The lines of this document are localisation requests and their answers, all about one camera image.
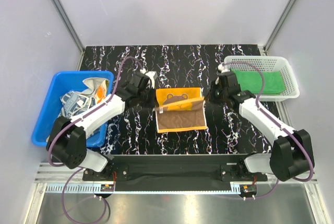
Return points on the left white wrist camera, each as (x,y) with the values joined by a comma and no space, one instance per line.
(152,75)

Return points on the blue plastic bin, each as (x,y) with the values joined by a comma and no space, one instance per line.
(62,83)

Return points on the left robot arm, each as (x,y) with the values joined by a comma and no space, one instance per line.
(68,138)

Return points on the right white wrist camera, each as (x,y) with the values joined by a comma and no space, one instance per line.
(222,68)

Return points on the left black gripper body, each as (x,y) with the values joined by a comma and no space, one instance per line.
(146,97)

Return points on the aluminium frame rail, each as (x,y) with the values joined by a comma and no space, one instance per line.
(70,181)

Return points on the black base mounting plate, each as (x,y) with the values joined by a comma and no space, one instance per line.
(176,174)

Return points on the blue white patterned towel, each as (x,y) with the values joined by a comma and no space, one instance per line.
(75,103)

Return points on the white perforated plastic basket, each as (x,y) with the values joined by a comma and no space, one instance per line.
(267,64)

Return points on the cream orange patterned towel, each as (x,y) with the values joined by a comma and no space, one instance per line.
(97,88)

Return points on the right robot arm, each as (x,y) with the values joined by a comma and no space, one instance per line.
(291,153)

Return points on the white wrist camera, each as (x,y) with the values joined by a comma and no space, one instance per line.
(222,68)
(152,75)

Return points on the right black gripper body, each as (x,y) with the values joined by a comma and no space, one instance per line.
(217,95)

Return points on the green microfiber towel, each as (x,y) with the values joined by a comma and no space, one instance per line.
(253,82)

